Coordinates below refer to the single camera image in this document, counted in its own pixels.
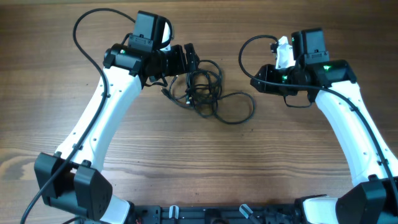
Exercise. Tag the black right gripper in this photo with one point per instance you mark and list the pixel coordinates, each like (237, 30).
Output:
(270, 89)

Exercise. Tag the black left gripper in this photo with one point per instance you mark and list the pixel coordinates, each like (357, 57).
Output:
(181, 67)

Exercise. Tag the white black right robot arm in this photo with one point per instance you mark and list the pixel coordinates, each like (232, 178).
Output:
(303, 64)

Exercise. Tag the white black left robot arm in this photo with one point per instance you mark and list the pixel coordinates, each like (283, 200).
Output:
(70, 179)

